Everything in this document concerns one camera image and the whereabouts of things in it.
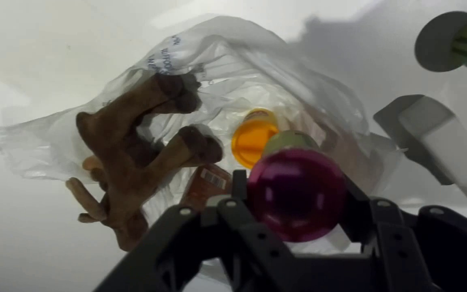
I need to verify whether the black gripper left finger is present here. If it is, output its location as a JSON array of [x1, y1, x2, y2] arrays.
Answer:
[[96, 171, 290, 292]]

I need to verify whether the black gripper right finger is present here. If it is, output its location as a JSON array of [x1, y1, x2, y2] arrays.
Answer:
[[341, 182, 467, 292]]

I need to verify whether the brown jar red lid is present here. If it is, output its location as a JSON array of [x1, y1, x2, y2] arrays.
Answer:
[[180, 165, 232, 212]]

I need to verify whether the purple lid dough cup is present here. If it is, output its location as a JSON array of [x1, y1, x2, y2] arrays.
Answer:
[[248, 130, 345, 242]]

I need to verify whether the yellow lid dough cup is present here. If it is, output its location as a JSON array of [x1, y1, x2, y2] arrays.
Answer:
[[230, 109, 281, 169]]

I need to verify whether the brown plush toy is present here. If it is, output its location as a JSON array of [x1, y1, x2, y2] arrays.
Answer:
[[65, 74, 224, 252]]

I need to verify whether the white plastic bag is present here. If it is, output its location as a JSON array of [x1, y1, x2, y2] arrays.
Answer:
[[0, 15, 409, 218]]

